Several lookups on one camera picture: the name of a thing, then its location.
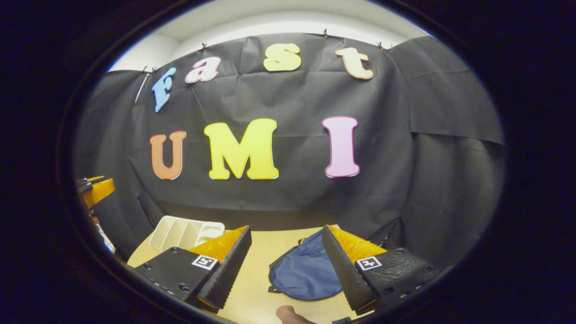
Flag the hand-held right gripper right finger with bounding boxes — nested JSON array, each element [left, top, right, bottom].
[[321, 225, 445, 316]]

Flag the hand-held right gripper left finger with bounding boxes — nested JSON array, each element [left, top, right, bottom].
[[135, 225, 252, 314]]

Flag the blue and black schoolbag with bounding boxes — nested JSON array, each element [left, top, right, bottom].
[[268, 229, 345, 301]]

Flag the white plastic bookshelf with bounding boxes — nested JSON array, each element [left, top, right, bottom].
[[148, 215, 225, 252]]

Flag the thin white rod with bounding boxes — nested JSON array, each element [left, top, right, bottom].
[[134, 72, 150, 105]]

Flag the black backdrop cloth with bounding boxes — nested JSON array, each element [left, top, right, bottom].
[[74, 32, 507, 270]]

